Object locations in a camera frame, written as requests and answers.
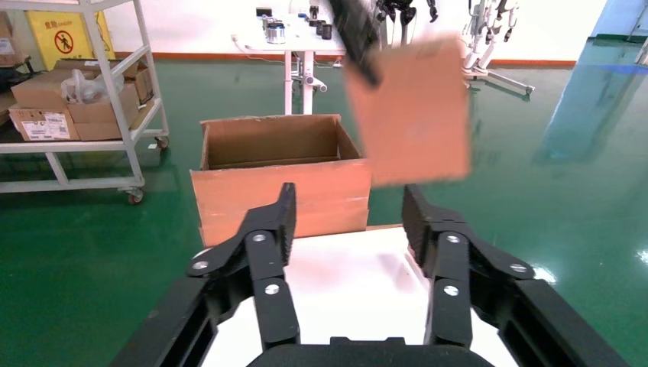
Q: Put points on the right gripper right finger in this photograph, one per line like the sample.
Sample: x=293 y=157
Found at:
x=440 y=238

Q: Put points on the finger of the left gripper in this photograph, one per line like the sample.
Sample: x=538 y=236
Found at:
x=357 y=30

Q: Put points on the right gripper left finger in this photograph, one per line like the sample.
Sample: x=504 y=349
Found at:
x=268 y=238

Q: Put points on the large open cardboard box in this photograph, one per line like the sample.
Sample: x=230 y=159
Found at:
x=283 y=197

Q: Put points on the small black box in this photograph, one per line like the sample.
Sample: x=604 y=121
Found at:
x=264 y=11

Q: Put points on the low brown cardboard box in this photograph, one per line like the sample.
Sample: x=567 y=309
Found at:
x=101 y=131

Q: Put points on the long brown cardboard box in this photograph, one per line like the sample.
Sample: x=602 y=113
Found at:
x=141 y=81

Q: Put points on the wide brown cardboard box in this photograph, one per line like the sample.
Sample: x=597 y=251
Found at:
x=101 y=106

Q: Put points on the cardboard box with white label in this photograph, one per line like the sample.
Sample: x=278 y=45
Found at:
x=45 y=126

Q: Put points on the cardboard box with small label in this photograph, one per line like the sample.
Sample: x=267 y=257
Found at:
x=6 y=30

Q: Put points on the black cup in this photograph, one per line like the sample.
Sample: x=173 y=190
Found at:
x=327 y=31
x=320 y=26

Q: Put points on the black hanging display grippers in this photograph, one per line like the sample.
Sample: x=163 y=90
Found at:
x=405 y=10

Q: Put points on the white work table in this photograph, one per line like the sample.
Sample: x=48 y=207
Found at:
x=303 y=43

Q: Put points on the silver metal tin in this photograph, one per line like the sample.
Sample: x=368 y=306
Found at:
x=276 y=33

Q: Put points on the white stand with angled leg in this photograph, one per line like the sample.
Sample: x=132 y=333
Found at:
x=486 y=50

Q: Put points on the white wheeled shelf cart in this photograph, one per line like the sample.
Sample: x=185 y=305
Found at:
x=126 y=126

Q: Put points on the clear plastic bag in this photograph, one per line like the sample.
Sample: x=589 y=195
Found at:
x=88 y=86

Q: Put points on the blue partition panel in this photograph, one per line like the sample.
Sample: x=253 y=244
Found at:
x=622 y=17

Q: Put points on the yellow warning sign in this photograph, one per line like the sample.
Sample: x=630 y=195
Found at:
x=50 y=35

